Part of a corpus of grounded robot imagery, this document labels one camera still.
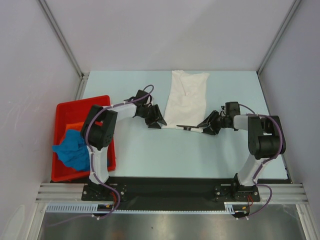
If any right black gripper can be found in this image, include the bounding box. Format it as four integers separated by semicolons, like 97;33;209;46
197;110;227;135

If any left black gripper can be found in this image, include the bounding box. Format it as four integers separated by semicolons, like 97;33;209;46
138;105;167;130

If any white t shirt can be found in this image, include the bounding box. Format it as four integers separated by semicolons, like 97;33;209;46
164;70;210;133

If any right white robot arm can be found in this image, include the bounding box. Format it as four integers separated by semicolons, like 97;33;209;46
197;101;286;202

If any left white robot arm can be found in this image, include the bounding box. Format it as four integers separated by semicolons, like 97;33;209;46
80;89;167;200

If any orange t shirt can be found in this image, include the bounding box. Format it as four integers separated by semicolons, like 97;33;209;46
65;122;84;132

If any red plastic bin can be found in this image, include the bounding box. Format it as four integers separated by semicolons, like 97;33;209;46
51;95;110;182

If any blue t shirt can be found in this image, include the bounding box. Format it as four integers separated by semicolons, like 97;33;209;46
52;129;91;172

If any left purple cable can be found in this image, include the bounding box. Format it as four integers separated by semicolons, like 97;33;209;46
84;84;155;221

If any purple cable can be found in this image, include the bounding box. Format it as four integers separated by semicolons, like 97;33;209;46
84;84;155;221
236;103;287;221

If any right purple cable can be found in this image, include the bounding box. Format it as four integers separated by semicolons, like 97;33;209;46
236;103;287;221

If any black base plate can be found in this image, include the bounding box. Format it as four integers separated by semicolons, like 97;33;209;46
81;176;261;210

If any white slotted cable duct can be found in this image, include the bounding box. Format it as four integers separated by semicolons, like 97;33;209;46
45;202;249;215

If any aluminium frame rail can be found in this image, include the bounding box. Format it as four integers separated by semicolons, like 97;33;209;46
35;183;85;203

